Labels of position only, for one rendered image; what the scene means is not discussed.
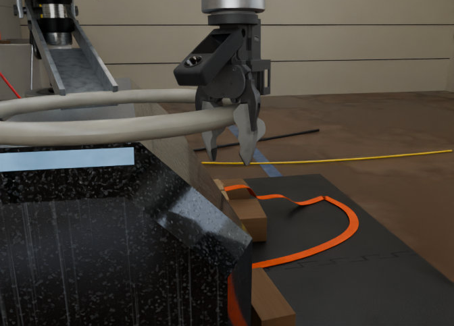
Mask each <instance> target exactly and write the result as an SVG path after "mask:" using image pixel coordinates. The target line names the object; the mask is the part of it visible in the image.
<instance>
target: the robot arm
mask: <svg viewBox="0 0 454 326"><path fill-rule="evenodd" d="M265 10H266V0H201V11H202V12H203V13H206V14H211V15H209V16H207V17H208V26H219V27H220V28H218V29H213V30H212V31H211V32H210V33H209V34H208V35H207V36H206V37H205V38H204V39H203V40H202V41H201V42H200V43H199V44H198V45H197V46H196V47H195V48H194V49H193V51H192V52H191V53H190V54H189V55H188V56H187V57H186V58H185V59H184V60H183V61H182V62H181V63H180V64H179V65H178V66H177V67H176V68H175V69H174V76H175V78H176V81H177V83H178V85H179V86H198V88H197V91H196V95H195V109H196V111H199V110H204V109H212V108H216V107H222V105H223V102H222V99H223V98H225V99H230V100H231V102H232V103H238V102H239V101H240V105H239V106H238V107H237V108H236V109H235V110H234V111H233V117H234V122H235V123H236V124H237V126H238V141H239V143H240V146H241V148H240V152H239V155H240V157H241V159H242V161H243V163H244V165H245V166H246V165H249V164H250V162H251V160H252V158H253V155H254V152H255V147H256V144H257V141H258V140H259V139H260V138H261V137H262V136H263V135H264V134H265V132H266V127H265V124H264V122H263V121H262V120H261V119H259V118H258V115H259V111H260V108H261V97H260V96H261V95H267V94H270V79H271V59H261V19H258V15H257V14H256V13H263V12H264V11H265ZM265 70H268V87H265ZM240 98H241V99H240ZM225 129H226V127H225V128H220V129H217V130H211V131H208V132H201V135H202V139H203V142H204V145H205V148H206V150H207V153H208V155H209V158H210V159H211V160H212V161H215V160H216V155H217V150H218V148H217V145H216V138H217V137H218V136H219V135H220V134H221V133H222V132H223V131H224V130H225Z"/></svg>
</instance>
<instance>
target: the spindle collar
mask: <svg viewBox="0 0 454 326"><path fill-rule="evenodd" d="M42 7H43V18H40V19H36V20H37V22H38V25H39V28H40V29H41V32H43V37H44V39H45V42H46V44H47V45H72V44H73V42H72V33H71V32H72V31H74V21H73V19H71V18H68V17H67V10H66V4H42Z"/></svg>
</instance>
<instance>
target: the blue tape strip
mask: <svg viewBox="0 0 454 326"><path fill-rule="evenodd" d="M113 165H134V147H130V148H101V149H86V150H70V151H42V152H27V153H0V171H22V170H35V169H61V168H74V167H100V166H113Z"/></svg>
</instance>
